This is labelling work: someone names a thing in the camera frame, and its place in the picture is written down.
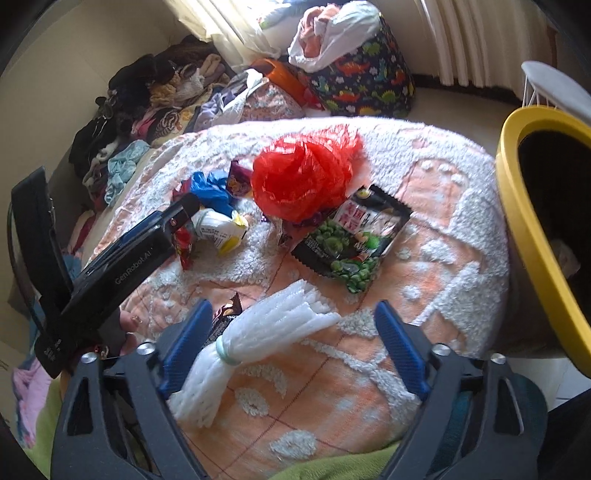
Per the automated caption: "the green pea snack packet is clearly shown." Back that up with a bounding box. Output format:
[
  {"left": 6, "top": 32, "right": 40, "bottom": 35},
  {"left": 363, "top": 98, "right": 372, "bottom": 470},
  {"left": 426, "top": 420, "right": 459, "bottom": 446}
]
[{"left": 292, "top": 185, "right": 413, "bottom": 294}]

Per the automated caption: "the pink cloth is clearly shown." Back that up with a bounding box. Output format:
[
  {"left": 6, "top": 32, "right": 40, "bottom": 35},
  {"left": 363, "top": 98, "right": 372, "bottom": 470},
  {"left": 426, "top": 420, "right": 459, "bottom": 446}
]
[{"left": 11, "top": 360, "right": 51, "bottom": 448}]

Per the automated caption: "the orange and white fuzzy blanket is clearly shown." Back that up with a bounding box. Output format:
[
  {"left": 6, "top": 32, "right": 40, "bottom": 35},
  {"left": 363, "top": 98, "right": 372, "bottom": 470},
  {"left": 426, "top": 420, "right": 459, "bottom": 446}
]
[{"left": 78, "top": 115, "right": 511, "bottom": 480}]

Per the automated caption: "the red snack wrapper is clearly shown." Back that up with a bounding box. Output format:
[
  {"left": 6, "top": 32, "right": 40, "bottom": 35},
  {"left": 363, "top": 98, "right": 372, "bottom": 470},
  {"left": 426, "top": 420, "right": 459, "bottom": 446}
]
[{"left": 171, "top": 228, "right": 195, "bottom": 271}]

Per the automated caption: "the person's left hand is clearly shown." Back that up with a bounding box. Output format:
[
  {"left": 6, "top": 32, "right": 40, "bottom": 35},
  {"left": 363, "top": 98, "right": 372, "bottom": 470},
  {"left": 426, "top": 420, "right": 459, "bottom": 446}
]
[{"left": 117, "top": 310, "right": 145, "bottom": 356}]

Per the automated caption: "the white plastic bag of clothes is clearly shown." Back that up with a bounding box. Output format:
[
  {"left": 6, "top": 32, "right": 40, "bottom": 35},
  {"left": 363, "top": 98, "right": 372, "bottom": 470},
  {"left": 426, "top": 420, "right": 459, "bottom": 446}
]
[{"left": 288, "top": 1, "right": 382, "bottom": 72}]

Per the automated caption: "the brown snack wrapper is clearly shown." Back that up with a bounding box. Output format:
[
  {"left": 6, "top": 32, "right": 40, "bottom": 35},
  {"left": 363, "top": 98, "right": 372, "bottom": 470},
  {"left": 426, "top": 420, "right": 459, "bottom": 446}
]
[{"left": 210, "top": 292, "right": 243, "bottom": 344}]

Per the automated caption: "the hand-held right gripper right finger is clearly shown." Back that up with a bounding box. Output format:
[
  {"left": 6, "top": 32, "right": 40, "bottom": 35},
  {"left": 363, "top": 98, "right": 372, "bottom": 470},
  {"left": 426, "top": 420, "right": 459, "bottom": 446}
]
[{"left": 374, "top": 300, "right": 550, "bottom": 480}]

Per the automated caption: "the cream curtain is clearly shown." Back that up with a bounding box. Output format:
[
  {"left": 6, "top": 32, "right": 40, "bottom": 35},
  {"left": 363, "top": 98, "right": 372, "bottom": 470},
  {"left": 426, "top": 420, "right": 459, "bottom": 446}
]
[
  {"left": 416, "top": 0, "right": 548, "bottom": 88},
  {"left": 164, "top": 0, "right": 287, "bottom": 70}
]

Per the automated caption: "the purple snack wrapper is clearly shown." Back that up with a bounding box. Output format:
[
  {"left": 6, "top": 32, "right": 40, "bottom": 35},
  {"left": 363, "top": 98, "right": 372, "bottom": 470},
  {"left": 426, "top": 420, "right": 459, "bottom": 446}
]
[{"left": 227, "top": 159, "right": 257, "bottom": 199}]

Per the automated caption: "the orange bag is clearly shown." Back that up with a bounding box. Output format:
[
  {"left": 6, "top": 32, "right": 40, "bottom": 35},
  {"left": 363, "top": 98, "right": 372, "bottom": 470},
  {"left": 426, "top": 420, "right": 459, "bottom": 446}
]
[{"left": 252, "top": 58, "right": 319, "bottom": 109}]

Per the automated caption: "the white foam net sleeve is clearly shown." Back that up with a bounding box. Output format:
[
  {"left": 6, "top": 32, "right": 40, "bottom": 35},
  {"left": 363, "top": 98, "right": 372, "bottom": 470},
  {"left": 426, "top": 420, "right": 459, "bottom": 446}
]
[{"left": 167, "top": 278, "right": 342, "bottom": 429}]

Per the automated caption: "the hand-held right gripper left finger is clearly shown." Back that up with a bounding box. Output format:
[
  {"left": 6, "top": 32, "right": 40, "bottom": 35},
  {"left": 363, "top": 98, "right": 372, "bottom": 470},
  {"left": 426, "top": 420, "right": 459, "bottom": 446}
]
[{"left": 50, "top": 299, "right": 214, "bottom": 480}]

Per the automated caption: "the floral pink fabric bag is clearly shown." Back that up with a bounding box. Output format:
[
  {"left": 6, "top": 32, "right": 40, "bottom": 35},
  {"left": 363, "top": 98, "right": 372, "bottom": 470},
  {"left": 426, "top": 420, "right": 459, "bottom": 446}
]
[{"left": 240, "top": 85, "right": 308, "bottom": 123}]

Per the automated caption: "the person's green top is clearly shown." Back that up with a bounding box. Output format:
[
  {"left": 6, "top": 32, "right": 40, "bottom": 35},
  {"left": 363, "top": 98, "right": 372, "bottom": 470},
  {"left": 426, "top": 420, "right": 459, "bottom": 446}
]
[{"left": 272, "top": 443, "right": 402, "bottom": 480}]

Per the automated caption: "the white round stool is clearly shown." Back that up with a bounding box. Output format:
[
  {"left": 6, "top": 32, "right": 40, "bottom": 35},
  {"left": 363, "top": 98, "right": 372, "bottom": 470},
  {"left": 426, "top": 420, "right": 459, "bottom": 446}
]
[{"left": 521, "top": 60, "right": 591, "bottom": 112}]

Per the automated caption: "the dinosaur print fabric bag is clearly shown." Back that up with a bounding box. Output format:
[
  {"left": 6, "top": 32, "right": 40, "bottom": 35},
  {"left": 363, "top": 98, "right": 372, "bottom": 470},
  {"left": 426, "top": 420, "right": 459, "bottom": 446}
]
[{"left": 298, "top": 14, "right": 415, "bottom": 121}]

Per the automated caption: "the yellow-rimmed black bin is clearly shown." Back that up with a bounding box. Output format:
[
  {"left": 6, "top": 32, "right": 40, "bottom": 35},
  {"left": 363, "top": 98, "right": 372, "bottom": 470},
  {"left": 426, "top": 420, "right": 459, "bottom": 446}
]
[{"left": 495, "top": 105, "right": 591, "bottom": 372}]

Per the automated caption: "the pile of clothes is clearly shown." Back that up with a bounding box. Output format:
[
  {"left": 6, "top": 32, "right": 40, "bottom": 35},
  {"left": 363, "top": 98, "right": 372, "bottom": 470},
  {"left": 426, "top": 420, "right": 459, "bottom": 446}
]
[{"left": 69, "top": 34, "right": 259, "bottom": 213}]

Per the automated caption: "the red plastic bag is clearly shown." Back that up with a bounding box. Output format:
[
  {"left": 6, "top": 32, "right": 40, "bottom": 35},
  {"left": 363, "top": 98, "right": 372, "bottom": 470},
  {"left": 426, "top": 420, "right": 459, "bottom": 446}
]
[{"left": 250, "top": 124, "right": 365, "bottom": 227}]

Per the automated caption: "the blue plastic bag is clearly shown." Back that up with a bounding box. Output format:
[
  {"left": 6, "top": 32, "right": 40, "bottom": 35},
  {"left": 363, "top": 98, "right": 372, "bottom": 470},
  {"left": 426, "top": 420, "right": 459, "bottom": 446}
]
[{"left": 189, "top": 171, "right": 236, "bottom": 217}]

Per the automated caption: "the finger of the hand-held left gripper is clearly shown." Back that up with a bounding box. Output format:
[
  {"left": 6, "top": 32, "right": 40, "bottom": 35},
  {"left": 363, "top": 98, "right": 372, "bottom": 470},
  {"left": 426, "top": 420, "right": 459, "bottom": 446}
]
[{"left": 111, "top": 193, "right": 205, "bottom": 253}]

